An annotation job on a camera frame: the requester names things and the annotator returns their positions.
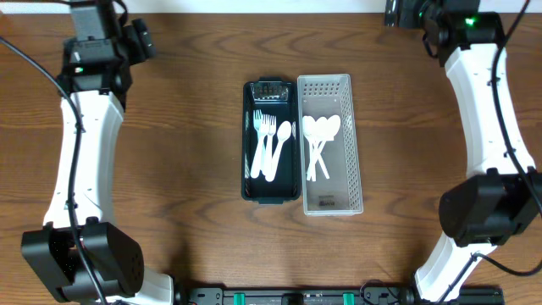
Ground white plastic spoon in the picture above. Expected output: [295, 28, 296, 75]
[265, 121, 292, 182]
[302, 116, 315, 159]
[307, 117, 329, 181]
[305, 114, 342, 180]

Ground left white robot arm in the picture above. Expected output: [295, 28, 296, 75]
[21, 16, 175, 304]

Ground clear white plastic basket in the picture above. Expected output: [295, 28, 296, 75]
[297, 74, 363, 216]

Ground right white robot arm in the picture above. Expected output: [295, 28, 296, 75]
[384, 0, 541, 304]

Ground dark green plastic basket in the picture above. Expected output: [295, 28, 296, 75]
[241, 77, 301, 204]

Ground white plastic fork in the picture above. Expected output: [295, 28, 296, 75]
[251, 110, 270, 179]
[252, 109, 263, 177]
[262, 114, 276, 176]

